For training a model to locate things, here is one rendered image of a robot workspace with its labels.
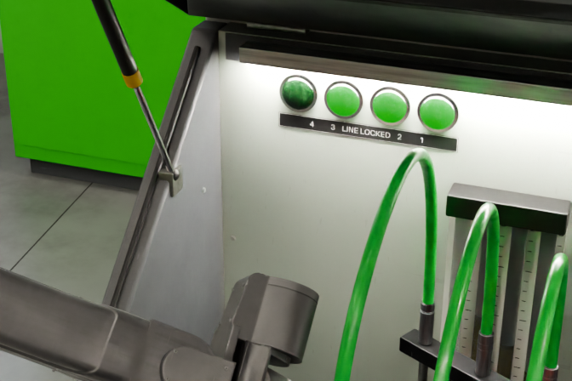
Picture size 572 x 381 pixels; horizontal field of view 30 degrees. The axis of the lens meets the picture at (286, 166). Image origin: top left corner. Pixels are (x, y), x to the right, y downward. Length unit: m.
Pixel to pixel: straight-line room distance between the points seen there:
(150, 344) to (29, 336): 0.09
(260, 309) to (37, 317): 0.18
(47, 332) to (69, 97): 3.34
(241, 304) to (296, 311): 0.05
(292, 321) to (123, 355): 0.14
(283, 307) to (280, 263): 0.61
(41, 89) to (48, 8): 0.34
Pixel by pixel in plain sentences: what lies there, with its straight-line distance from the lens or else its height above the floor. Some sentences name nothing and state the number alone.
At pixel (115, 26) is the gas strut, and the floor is 1.53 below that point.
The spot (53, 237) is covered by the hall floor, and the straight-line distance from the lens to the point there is 3.93.
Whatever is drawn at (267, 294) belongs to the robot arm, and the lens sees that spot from 0.88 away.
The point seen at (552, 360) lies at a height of 1.17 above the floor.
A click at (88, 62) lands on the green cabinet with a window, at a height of 0.53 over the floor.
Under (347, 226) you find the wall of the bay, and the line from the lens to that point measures 1.42.
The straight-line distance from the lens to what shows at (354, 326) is 0.97.
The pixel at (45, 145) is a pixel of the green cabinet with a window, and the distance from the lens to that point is 4.29.
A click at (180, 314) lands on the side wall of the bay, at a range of 1.41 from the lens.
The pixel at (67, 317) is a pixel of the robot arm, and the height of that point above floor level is 1.43.
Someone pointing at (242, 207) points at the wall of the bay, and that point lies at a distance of 1.46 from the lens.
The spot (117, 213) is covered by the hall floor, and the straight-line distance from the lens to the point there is 4.06.
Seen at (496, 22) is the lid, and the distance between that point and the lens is 1.15.
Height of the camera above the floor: 1.87
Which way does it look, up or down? 25 degrees down
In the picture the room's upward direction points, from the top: straight up
